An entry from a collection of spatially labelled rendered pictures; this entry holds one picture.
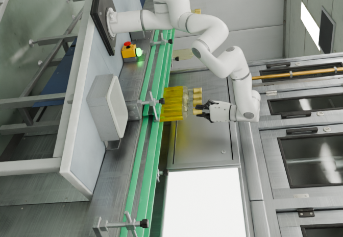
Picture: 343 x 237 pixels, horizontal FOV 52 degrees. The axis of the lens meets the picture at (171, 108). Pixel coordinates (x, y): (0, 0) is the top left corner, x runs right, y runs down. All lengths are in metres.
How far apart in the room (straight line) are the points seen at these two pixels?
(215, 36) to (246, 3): 6.37
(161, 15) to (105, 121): 0.55
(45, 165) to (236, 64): 0.81
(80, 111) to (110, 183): 0.30
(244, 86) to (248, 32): 6.57
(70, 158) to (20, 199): 0.65
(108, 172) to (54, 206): 0.38
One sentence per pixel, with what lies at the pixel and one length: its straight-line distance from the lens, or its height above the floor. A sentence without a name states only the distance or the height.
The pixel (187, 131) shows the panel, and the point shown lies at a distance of 1.83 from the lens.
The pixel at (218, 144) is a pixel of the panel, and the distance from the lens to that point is 1.74.
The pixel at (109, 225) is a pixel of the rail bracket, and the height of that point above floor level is 0.89.
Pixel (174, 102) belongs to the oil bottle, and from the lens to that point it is 1.78.
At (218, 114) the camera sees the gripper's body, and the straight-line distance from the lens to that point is 1.71.
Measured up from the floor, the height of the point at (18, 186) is 0.24.
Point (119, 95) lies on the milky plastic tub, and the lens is 1.55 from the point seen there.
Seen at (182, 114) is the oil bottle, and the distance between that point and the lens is 1.73.
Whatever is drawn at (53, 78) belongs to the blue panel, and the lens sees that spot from 2.08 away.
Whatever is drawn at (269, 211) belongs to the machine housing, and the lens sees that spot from 1.50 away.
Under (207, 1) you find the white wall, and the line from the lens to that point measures 7.74.
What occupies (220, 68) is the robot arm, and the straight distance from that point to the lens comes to 1.42.
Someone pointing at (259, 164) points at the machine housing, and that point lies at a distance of 1.67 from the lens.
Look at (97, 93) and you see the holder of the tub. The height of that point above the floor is 0.79.
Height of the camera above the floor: 1.27
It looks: 8 degrees down
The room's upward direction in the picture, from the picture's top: 85 degrees clockwise
